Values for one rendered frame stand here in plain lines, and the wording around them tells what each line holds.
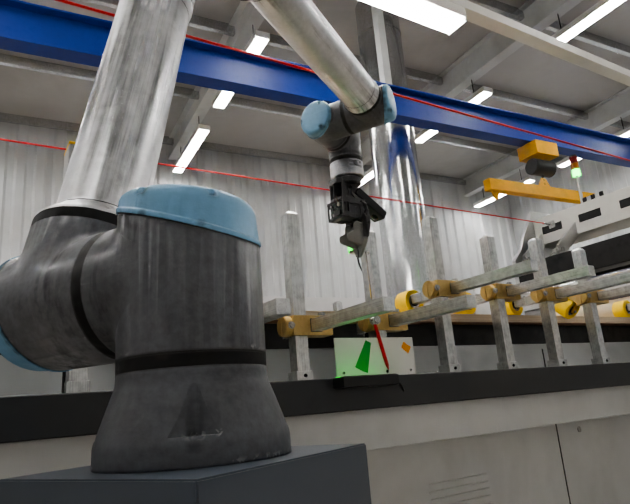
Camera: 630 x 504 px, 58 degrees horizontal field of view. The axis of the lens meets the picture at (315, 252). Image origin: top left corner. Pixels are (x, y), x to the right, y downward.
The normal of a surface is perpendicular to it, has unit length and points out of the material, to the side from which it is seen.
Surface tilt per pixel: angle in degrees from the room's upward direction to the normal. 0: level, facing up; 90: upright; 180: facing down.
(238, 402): 70
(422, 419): 90
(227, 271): 90
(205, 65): 90
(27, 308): 100
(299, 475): 90
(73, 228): 79
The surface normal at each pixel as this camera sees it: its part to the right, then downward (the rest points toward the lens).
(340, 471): 0.84, -0.21
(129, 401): -0.49, -0.51
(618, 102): -0.89, -0.05
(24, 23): 0.45, -0.26
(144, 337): -0.40, -0.21
